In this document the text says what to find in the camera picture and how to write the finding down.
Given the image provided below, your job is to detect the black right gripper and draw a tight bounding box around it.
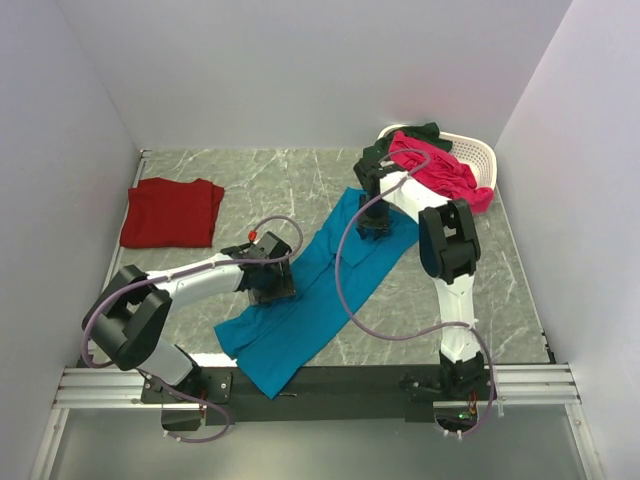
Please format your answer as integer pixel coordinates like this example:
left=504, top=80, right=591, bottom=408
left=354, top=195, right=389, bottom=240

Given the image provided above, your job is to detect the blue t shirt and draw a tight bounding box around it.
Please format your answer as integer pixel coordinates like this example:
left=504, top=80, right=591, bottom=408
left=214, top=188, right=418, bottom=399

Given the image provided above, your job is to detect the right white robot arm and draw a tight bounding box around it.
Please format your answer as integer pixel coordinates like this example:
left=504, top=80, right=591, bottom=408
left=348, top=150, right=489, bottom=399

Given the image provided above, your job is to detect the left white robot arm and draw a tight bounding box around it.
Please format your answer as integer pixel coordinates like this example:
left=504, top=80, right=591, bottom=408
left=82, top=232, right=295, bottom=402

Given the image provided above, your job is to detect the dark green t shirt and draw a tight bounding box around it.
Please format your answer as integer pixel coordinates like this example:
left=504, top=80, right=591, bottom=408
left=361, top=122, right=453, bottom=161

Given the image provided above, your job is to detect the pink t shirt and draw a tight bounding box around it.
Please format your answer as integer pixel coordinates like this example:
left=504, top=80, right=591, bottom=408
left=388, top=128, right=494, bottom=214

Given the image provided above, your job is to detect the white perforated laundry basket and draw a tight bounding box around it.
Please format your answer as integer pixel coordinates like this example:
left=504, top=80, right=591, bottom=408
left=371, top=125, right=497, bottom=190

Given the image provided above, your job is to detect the folded red t shirt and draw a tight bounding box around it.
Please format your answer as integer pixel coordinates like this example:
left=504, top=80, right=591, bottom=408
left=120, top=177, right=225, bottom=249

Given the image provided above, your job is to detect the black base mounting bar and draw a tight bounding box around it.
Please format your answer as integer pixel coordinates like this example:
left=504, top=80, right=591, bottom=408
left=140, top=365, right=485, bottom=432

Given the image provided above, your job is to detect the aluminium frame rail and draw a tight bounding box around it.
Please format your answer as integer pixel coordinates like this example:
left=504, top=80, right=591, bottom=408
left=53, top=364, right=581, bottom=410

